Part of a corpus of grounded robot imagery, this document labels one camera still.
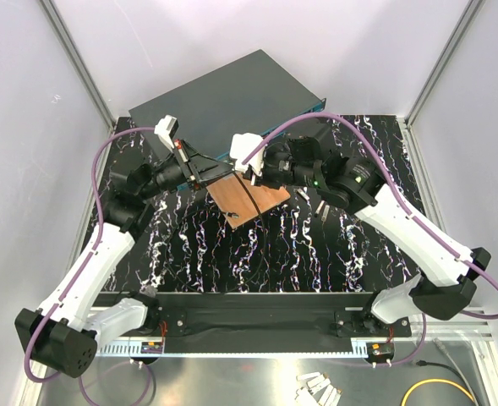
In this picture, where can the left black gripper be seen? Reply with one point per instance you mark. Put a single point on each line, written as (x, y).
(194, 178)

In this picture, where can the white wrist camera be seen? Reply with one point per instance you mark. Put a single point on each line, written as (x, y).
(165, 130)
(241, 147)

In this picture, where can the dark teal network switch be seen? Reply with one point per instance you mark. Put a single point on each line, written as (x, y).
(253, 94)

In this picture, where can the pile of white modules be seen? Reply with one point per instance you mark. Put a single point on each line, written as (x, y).
(315, 389)

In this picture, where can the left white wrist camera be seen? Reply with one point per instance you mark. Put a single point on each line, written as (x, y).
(165, 130)

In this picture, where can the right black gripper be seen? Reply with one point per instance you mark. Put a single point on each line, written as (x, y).
(263, 179)

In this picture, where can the wooden board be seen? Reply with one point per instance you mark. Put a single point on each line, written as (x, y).
(233, 193)

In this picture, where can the white slotted cable duct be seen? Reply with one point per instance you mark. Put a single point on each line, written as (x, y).
(132, 349)

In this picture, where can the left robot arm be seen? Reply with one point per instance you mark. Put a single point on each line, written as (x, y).
(62, 334)

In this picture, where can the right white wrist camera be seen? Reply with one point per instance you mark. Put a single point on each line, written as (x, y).
(241, 147)

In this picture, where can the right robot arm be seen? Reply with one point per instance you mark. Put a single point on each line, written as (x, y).
(445, 284)

